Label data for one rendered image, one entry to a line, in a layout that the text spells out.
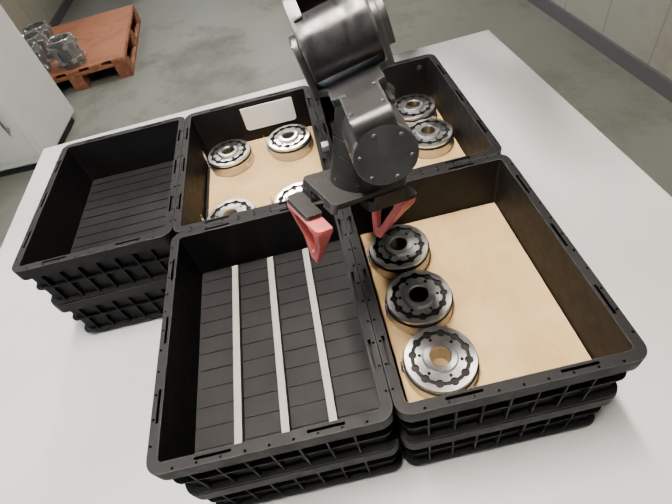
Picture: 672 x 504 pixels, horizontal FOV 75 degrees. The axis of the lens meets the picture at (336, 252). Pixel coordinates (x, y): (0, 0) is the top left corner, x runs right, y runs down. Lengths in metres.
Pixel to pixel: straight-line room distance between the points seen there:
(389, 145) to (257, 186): 0.65
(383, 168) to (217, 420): 0.47
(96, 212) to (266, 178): 0.41
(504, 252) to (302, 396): 0.41
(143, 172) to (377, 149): 0.89
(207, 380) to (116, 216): 0.51
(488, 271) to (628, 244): 0.36
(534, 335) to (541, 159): 0.58
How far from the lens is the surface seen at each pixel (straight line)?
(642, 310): 0.95
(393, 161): 0.38
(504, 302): 0.74
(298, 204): 0.49
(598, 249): 1.01
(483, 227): 0.83
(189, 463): 0.59
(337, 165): 0.47
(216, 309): 0.81
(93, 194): 1.22
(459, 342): 0.66
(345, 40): 0.41
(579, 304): 0.69
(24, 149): 3.31
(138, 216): 1.08
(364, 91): 0.39
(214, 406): 0.72
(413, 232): 0.78
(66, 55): 4.16
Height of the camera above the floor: 1.44
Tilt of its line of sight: 49 degrees down
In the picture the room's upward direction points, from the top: 15 degrees counter-clockwise
